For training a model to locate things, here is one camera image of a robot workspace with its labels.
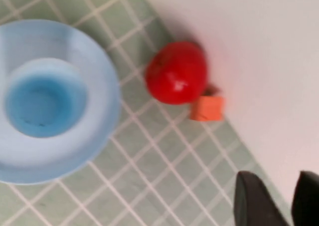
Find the green checked tablecloth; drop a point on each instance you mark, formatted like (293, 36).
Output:
(162, 173)

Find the light blue plastic plate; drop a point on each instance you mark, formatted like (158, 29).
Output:
(104, 116)

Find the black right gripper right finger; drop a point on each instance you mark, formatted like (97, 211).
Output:
(307, 201)

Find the red tomato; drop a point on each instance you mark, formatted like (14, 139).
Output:
(175, 72)

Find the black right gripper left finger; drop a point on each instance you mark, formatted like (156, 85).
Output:
(251, 203)

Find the orange foam cube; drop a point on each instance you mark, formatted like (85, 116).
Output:
(207, 108)

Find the light blue plastic cup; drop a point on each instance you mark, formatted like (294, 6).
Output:
(45, 103)

